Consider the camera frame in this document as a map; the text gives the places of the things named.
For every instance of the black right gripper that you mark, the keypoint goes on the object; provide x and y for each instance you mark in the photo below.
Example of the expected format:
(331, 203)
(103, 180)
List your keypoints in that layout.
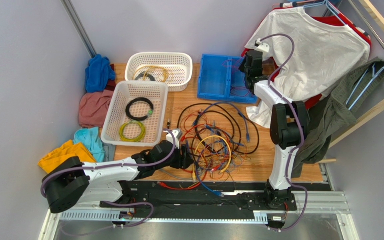
(249, 63)

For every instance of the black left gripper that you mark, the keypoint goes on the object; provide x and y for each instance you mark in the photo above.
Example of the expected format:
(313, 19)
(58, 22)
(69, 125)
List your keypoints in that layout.
(184, 161)

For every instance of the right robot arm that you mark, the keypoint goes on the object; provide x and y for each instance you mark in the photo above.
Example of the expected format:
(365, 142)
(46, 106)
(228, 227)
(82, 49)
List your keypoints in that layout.
(288, 128)

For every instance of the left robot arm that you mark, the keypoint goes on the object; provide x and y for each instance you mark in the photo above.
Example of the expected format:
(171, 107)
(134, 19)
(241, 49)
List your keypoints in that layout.
(74, 182)

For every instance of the red garment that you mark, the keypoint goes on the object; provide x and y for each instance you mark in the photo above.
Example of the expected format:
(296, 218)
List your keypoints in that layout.
(338, 20)

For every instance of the blue divided bin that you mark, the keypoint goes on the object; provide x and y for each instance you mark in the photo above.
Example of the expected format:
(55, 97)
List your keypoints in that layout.
(221, 80)

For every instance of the white t-shirt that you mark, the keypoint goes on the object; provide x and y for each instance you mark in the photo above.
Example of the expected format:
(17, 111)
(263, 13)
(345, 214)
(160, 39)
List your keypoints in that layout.
(312, 56)

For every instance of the white rectangular basket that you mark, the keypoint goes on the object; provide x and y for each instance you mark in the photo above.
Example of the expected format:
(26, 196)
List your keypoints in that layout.
(136, 114)

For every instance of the grey cloth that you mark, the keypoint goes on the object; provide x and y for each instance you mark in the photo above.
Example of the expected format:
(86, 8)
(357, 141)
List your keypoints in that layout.
(109, 150)

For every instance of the white oval basket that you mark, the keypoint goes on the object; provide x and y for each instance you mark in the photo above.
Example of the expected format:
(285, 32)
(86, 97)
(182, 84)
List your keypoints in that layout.
(175, 69)

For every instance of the olive green garment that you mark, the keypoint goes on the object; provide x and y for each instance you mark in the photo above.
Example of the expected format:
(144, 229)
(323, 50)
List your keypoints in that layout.
(337, 111)

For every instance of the black coil in oval basket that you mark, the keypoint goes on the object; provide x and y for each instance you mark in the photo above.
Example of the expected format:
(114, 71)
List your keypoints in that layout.
(143, 76)

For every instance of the cyan cloth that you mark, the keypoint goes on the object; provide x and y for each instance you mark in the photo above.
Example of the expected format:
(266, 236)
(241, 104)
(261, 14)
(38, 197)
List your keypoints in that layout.
(89, 137)

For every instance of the pink cloth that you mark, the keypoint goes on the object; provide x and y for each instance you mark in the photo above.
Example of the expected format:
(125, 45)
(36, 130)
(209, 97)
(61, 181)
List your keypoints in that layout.
(93, 108)

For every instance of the yellow cloth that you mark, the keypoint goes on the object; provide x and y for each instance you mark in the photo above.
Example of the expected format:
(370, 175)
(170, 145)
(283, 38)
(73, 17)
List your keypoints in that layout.
(58, 156)

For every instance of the blue cloth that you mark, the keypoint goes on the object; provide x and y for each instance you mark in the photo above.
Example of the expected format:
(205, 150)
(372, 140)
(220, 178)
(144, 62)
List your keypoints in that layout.
(98, 73)

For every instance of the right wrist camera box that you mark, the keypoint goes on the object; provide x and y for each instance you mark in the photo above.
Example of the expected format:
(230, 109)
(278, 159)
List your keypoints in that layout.
(261, 46)

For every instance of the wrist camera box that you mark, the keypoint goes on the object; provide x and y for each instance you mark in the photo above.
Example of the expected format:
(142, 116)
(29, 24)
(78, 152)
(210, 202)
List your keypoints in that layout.
(174, 136)
(261, 46)

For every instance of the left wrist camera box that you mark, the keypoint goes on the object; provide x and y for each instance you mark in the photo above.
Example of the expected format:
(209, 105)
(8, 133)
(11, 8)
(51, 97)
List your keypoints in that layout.
(174, 136)

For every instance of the wooden clothes rack frame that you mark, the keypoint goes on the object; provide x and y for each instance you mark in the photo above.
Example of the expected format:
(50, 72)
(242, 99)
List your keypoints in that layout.
(330, 70)

